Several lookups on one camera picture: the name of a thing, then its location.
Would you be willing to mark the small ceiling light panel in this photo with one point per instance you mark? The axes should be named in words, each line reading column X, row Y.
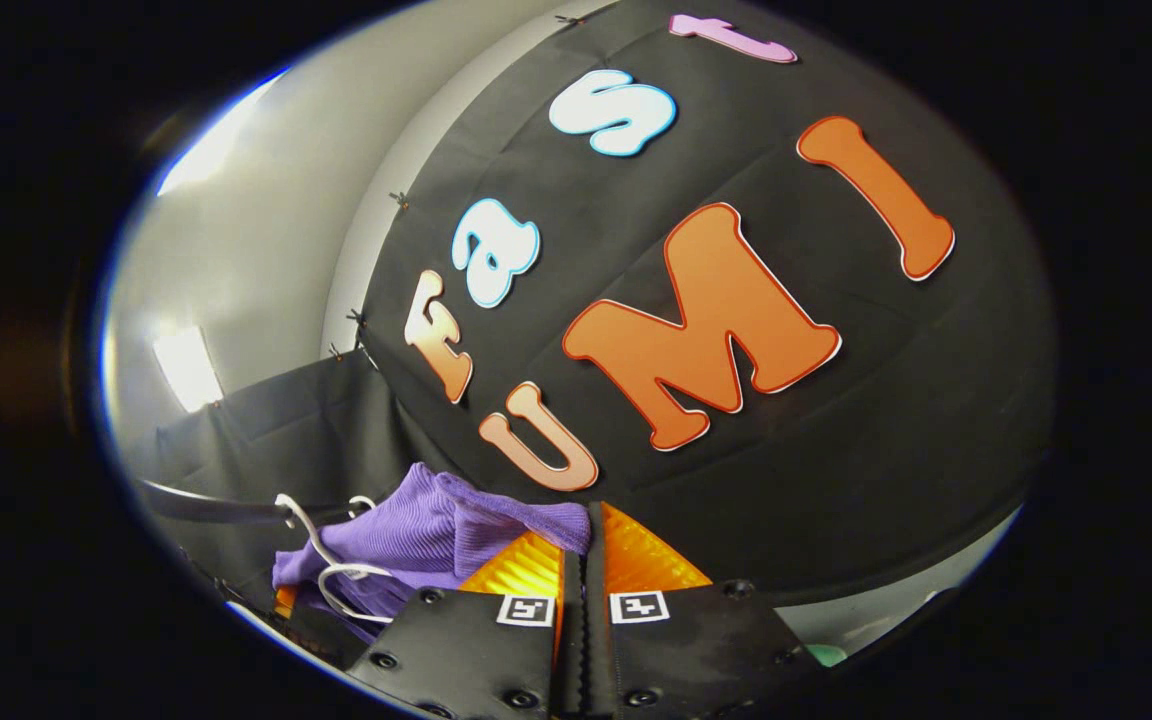
column 186, row 370

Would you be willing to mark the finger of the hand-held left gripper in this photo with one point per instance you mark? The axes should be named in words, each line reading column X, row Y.
column 284, row 600

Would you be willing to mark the large ceiling light panel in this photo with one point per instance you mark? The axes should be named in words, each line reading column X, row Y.
column 216, row 140

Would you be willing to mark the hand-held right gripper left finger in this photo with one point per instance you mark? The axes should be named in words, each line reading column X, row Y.
column 476, row 650

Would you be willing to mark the white plastic hanger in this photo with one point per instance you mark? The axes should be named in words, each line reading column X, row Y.
column 326, row 560

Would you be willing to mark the black backdrop cloth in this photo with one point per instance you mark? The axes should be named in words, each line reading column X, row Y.
column 836, row 450

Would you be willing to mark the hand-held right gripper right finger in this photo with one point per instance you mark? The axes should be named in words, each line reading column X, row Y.
column 696, row 650

